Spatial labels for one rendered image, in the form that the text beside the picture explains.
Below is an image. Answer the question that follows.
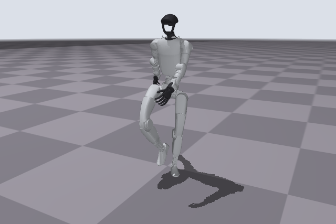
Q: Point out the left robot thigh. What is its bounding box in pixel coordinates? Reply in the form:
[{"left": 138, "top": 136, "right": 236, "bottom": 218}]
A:
[{"left": 172, "top": 90, "right": 188, "bottom": 139}]

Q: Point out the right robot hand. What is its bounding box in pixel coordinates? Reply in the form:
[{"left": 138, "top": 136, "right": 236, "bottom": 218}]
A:
[{"left": 153, "top": 76, "right": 160, "bottom": 84}]

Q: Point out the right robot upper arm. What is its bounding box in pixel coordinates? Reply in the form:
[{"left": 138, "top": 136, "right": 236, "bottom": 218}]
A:
[{"left": 150, "top": 39, "right": 159, "bottom": 67}]

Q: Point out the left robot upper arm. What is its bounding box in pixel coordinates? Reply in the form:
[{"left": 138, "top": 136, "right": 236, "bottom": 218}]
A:
[{"left": 175, "top": 40, "right": 193, "bottom": 71}]

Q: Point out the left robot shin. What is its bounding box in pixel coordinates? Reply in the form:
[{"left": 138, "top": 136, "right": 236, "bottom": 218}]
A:
[{"left": 172, "top": 135, "right": 183, "bottom": 167}]

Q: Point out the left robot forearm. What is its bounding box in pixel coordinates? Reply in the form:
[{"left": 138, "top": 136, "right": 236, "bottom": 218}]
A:
[{"left": 171, "top": 64, "right": 186, "bottom": 90}]

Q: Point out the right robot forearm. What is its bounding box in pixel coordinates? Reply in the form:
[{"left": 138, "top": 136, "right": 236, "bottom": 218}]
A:
[{"left": 151, "top": 65, "right": 161, "bottom": 79}]

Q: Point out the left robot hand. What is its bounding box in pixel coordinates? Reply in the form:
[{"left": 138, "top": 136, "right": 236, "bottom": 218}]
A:
[{"left": 155, "top": 82, "right": 175, "bottom": 106}]

